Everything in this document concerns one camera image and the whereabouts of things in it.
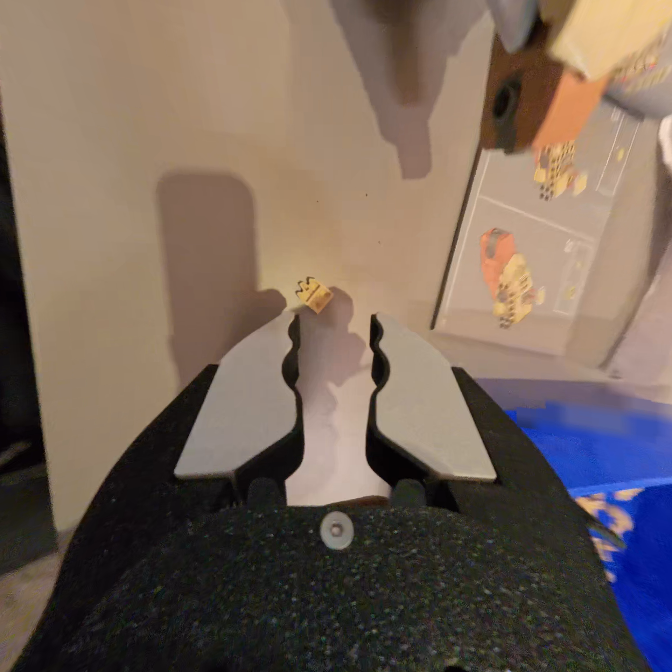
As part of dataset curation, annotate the grey instruction booklet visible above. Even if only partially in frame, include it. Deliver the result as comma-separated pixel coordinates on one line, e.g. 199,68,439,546
430,105,649,359

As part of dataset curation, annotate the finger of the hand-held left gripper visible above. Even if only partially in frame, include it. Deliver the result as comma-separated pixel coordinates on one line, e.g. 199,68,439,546
485,0,541,54
601,37,672,120

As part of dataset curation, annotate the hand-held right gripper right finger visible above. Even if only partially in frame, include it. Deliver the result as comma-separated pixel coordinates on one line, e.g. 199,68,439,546
365,313,498,483

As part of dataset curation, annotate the tan claw brick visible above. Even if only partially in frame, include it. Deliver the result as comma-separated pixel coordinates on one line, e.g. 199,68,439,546
293,275,335,316

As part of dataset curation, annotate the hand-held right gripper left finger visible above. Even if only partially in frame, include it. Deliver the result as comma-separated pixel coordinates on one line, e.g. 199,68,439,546
173,314,305,481

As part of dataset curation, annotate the pile of loose tan bricks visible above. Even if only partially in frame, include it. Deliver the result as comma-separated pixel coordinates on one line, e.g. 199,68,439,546
575,487,644,583

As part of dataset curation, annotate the blue plastic bin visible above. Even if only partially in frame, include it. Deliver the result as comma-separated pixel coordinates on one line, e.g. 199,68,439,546
504,399,672,672

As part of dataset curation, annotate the tan and orange brick model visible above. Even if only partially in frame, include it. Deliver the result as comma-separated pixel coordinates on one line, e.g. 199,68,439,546
479,0,672,154

